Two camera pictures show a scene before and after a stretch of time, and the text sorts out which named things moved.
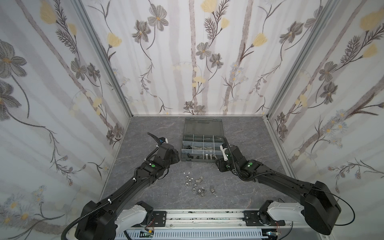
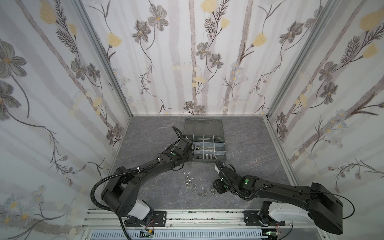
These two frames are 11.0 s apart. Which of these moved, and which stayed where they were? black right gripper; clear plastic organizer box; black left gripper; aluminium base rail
Moved: black right gripper; black left gripper
Stayed: clear plastic organizer box; aluminium base rail
